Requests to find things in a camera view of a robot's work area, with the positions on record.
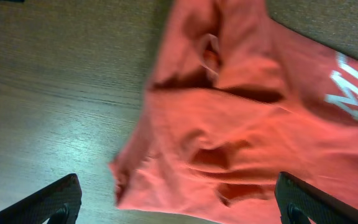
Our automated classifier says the orange t-shirt with white logo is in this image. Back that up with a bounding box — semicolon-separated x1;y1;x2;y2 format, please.
110;0;358;223

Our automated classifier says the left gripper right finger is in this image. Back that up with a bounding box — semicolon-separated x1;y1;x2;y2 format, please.
275;172;358;224

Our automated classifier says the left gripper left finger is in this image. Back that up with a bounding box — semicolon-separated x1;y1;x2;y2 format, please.
0;174;82;224

